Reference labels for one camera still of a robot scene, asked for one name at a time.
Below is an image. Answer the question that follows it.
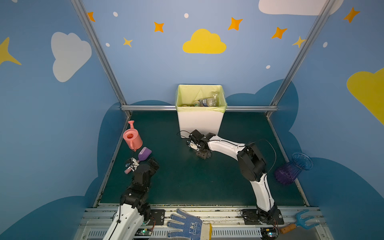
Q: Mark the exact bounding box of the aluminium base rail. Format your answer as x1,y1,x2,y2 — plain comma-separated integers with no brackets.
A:
73,203,334,240

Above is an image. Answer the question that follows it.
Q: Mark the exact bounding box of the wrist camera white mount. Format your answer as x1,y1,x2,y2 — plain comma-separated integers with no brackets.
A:
187,130,204,151
125,158,140,174

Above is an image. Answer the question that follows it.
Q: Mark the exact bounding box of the circuit board right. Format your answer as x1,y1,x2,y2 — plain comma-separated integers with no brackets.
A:
261,228,278,240

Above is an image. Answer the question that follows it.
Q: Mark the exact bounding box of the clear bottle blue label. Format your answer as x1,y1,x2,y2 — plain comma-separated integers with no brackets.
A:
199,98,218,107

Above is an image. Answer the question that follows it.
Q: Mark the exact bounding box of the purple plastic object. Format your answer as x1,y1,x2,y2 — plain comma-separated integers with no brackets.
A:
136,147,152,162

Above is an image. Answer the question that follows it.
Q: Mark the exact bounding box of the blue garden fork wooden handle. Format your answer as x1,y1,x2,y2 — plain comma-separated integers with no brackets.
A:
280,210,319,234

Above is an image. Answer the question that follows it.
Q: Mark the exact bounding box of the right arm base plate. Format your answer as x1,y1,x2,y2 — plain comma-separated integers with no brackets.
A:
241,209,285,225

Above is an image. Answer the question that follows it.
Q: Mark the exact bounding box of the green circuit board left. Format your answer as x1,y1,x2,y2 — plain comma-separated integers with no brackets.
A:
135,229,152,237

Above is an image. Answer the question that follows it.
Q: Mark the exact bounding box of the purple blue mesh basket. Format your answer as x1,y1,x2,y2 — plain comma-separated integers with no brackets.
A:
274,162,302,185

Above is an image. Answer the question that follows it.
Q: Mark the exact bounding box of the aluminium frame post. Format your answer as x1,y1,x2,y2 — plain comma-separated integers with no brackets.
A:
270,0,336,107
71,0,127,105

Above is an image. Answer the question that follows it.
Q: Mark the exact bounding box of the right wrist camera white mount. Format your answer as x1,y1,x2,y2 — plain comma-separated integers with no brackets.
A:
187,130,204,151

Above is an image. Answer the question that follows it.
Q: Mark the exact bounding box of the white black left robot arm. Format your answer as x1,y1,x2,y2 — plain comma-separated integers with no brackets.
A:
104,157,159,240

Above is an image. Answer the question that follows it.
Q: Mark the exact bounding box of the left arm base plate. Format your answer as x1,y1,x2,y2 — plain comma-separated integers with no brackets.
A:
143,209,166,226

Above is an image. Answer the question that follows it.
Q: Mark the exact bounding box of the green bin liner bag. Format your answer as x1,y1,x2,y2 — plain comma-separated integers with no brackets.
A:
175,85,228,113

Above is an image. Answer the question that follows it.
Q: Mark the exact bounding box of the pink watering can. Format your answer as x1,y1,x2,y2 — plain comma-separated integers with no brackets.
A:
123,121,143,152

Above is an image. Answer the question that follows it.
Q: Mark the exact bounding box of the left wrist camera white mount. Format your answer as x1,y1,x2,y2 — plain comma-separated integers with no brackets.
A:
125,158,140,174

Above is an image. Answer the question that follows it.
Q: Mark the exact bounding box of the aluminium frame right post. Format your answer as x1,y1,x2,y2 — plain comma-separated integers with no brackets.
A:
270,0,336,107

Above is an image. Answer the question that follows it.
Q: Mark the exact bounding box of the white plastic trash bin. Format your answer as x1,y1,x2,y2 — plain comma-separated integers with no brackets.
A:
177,107,224,138

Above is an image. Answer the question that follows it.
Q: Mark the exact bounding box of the blue dotted work glove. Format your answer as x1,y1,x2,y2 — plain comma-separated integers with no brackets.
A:
167,209,203,240

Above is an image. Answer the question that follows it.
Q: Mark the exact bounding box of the clear unlabelled wide bottle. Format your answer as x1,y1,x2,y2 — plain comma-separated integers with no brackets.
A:
210,91,219,107

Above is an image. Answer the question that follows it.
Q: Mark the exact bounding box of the aluminium frame left post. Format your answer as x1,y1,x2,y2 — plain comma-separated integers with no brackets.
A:
71,0,127,105

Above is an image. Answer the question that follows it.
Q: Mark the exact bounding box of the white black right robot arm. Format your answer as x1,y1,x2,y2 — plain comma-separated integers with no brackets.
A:
188,130,277,220

